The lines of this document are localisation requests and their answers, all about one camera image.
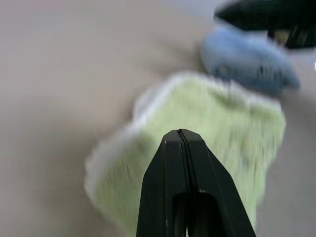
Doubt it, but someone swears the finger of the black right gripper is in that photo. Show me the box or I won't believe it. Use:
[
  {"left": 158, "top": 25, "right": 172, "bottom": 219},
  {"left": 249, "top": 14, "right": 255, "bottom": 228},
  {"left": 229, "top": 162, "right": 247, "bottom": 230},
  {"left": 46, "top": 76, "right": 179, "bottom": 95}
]
[
  {"left": 217, "top": 0, "right": 270, "bottom": 16},
  {"left": 214, "top": 12, "right": 270, "bottom": 32}
]

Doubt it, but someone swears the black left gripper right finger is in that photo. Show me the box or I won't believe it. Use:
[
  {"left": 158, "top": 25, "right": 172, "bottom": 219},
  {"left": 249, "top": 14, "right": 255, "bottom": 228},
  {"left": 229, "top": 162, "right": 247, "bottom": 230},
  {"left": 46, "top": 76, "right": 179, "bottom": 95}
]
[{"left": 179, "top": 128, "right": 257, "bottom": 237}]

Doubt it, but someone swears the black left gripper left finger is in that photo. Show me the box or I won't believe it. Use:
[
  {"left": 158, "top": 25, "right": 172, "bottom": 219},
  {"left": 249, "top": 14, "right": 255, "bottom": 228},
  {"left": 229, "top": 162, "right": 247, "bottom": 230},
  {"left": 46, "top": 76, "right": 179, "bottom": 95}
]
[{"left": 135, "top": 128, "right": 192, "bottom": 237}]

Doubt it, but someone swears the green towel with white trim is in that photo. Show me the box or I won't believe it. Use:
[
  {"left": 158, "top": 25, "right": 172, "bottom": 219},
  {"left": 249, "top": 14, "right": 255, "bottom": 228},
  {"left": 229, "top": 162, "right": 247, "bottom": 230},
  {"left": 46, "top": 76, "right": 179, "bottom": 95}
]
[{"left": 83, "top": 71, "right": 287, "bottom": 237}]

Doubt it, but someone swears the light blue cloth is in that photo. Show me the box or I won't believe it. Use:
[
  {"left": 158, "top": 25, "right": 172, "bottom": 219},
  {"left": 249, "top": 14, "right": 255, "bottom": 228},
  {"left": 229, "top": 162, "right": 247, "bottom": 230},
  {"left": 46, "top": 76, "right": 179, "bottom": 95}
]
[{"left": 200, "top": 26, "right": 301, "bottom": 96}]

